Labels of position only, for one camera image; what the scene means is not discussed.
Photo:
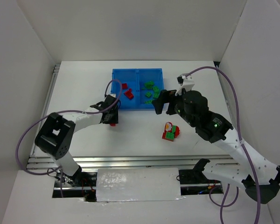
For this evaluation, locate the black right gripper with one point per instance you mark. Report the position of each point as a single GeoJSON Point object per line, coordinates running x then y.
{"type": "Point", "coordinates": [169, 102]}

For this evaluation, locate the white foil sheet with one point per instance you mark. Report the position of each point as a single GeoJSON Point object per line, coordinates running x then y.
{"type": "Point", "coordinates": [140, 184]}

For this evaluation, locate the flower lego stack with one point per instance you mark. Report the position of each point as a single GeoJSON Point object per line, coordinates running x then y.
{"type": "Point", "coordinates": [169, 127]}

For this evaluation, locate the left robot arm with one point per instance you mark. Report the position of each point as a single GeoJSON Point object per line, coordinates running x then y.
{"type": "Point", "coordinates": [55, 135]}

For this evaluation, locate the red green lego stack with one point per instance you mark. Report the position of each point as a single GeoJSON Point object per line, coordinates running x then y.
{"type": "Point", "coordinates": [168, 136]}

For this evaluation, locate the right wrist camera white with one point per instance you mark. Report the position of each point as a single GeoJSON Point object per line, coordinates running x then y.
{"type": "Point", "coordinates": [186, 83]}

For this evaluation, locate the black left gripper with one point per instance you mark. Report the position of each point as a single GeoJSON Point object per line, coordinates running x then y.
{"type": "Point", "coordinates": [112, 116]}

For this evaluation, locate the green 2x4 lego plate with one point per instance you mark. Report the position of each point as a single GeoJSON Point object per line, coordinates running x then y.
{"type": "Point", "coordinates": [149, 101]}

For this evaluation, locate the blue two-compartment bin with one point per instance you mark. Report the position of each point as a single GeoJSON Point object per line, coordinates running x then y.
{"type": "Point", "coordinates": [134, 78]}

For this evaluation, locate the green square lego brick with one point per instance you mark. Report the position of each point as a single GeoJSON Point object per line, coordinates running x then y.
{"type": "Point", "coordinates": [156, 91]}

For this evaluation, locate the green stepped lego brick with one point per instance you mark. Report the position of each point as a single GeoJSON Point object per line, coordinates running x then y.
{"type": "Point", "coordinates": [147, 85]}

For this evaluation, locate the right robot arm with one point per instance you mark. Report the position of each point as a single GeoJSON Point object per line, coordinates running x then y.
{"type": "Point", "coordinates": [259, 177]}

